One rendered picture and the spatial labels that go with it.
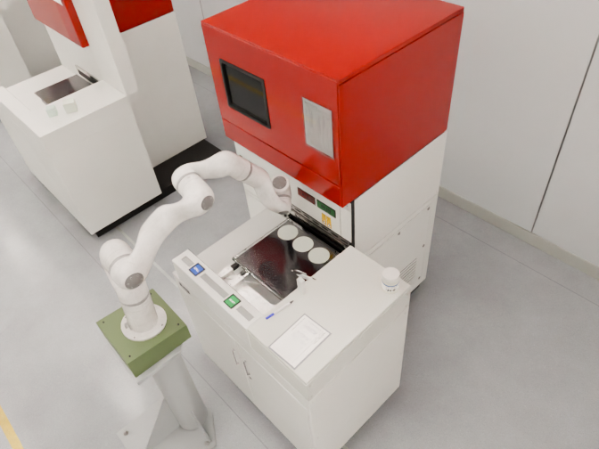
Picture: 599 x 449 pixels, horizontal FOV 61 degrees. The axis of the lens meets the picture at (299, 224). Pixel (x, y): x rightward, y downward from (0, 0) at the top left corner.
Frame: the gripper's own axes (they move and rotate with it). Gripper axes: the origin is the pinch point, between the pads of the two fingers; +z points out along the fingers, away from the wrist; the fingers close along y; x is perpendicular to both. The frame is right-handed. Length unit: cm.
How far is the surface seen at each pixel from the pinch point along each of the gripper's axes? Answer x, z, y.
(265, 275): -11.3, -3.9, 33.0
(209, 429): -53, 64, 98
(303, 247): 7.2, 2.4, 19.0
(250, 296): -18.0, -6.2, 42.5
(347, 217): 27.8, -20.2, 14.6
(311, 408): 5, -15, 92
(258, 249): -14.8, 2.8, 18.1
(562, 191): 166, 63, -21
